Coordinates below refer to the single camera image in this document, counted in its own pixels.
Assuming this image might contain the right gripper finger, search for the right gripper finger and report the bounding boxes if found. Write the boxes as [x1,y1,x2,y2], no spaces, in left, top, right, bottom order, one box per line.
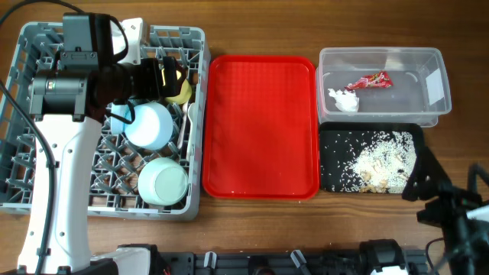
[468,163,489,191]
[402,147,451,202]

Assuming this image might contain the white plastic spoon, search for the white plastic spoon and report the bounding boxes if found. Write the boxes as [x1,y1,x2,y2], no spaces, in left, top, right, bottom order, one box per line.
[186,102,198,162]

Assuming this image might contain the rice and peanut leftovers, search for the rice and peanut leftovers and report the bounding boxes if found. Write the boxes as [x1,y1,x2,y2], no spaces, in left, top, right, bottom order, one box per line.
[322,130,419,194]

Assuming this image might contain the light green small plate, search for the light green small plate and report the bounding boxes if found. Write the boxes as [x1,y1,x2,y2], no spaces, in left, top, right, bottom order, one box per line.
[124,102,173,150]

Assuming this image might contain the light green bowl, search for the light green bowl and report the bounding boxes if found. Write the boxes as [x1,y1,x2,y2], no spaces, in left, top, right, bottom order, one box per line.
[138,157,188,206]

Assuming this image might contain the red snack wrapper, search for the red snack wrapper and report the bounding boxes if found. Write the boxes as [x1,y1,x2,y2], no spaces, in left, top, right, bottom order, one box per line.
[345,71,393,90]

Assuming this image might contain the white tissue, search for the white tissue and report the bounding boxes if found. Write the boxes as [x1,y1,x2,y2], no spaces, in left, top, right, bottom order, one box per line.
[328,89,359,112]

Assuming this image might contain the yellow plastic cup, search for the yellow plastic cup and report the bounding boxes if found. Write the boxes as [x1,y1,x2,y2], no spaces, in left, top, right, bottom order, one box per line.
[164,79,193,105]

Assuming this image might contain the light blue plate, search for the light blue plate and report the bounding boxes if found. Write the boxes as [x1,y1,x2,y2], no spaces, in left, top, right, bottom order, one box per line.
[110,105,132,134]

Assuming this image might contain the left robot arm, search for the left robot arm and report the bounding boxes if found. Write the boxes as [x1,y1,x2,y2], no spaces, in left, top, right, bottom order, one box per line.
[18,13,177,274]

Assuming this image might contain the grey plastic dishwasher rack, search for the grey plastic dishwasher rack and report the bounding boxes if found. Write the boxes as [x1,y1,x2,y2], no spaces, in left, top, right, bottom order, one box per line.
[1,22,211,221]

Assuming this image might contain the black plastic tray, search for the black plastic tray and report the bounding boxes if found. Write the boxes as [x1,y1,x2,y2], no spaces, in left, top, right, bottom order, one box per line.
[318,121,427,194]

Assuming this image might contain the clear plastic bin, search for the clear plastic bin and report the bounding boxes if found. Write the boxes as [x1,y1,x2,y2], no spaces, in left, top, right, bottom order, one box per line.
[316,47,452,128]

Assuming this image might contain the red plastic tray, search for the red plastic tray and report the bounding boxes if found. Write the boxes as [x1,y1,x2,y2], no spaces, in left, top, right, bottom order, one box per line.
[202,55,319,200]

